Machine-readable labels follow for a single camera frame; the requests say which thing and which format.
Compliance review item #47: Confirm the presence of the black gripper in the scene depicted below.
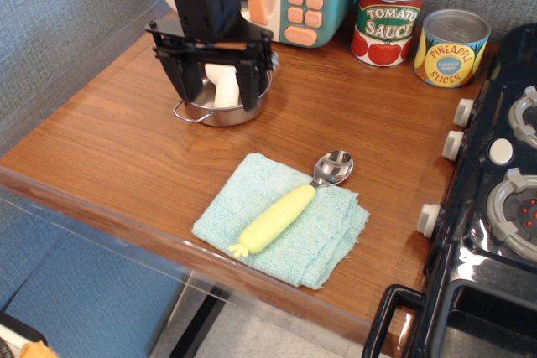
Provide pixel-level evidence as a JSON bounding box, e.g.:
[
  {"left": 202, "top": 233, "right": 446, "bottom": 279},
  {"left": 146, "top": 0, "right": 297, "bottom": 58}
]
[{"left": 145, "top": 0, "right": 277, "bottom": 111}]

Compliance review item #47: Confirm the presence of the white plush mushroom brown cap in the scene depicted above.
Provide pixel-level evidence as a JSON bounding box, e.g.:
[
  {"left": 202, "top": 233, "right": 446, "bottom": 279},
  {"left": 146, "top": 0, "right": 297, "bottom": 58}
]
[{"left": 205, "top": 64, "right": 240, "bottom": 108}]

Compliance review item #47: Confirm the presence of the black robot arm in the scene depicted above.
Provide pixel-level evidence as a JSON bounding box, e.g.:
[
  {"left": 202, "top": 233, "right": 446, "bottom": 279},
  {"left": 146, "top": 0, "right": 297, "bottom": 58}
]
[{"left": 146, "top": 0, "right": 274, "bottom": 111}]

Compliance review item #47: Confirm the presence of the light blue folded towel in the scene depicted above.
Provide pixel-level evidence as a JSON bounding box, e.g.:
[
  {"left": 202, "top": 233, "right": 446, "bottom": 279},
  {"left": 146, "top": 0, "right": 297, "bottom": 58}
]
[{"left": 192, "top": 153, "right": 370, "bottom": 290}]

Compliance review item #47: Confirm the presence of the small stainless steel pot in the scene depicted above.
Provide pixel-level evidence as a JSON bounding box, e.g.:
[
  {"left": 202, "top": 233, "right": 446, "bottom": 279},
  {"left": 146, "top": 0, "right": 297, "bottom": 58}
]
[{"left": 173, "top": 64, "right": 273, "bottom": 127}]

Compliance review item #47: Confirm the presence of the tomato sauce toy can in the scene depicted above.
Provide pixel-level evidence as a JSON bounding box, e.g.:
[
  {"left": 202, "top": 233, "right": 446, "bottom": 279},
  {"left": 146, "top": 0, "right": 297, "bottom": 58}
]
[{"left": 352, "top": 0, "right": 425, "bottom": 67}]

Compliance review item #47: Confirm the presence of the pineapple slices toy can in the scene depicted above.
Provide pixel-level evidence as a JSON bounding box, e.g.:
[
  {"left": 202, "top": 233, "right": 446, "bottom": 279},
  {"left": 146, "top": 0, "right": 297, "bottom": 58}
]
[{"left": 414, "top": 9, "right": 491, "bottom": 89}]

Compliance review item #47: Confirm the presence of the clear acrylic barrier panel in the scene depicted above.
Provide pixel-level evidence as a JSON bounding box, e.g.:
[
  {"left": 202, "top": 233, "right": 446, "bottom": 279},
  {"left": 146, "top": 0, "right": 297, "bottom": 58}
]
[{"left": 1, "top": 187, "right": 368, "bottom": 357}]

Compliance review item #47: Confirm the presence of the orange plush object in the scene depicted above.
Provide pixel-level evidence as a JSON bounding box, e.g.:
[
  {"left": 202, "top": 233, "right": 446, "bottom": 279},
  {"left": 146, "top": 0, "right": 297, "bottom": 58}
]
[{"left": 0, "top": 311, "right": 60, "bottom": 358}]

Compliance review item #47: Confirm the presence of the black toy stove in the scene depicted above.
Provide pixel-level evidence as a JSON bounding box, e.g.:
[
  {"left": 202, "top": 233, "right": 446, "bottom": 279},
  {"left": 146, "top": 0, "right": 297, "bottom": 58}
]
[{"left": 362, "top": 23, "right": 536, "bottom": 357}]

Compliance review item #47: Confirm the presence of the spoon with yellow handle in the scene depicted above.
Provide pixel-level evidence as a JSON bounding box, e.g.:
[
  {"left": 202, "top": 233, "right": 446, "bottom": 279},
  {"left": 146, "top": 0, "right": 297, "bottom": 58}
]
[{"left": 227, "top": 150, "right": 354, "bottom": 258}]

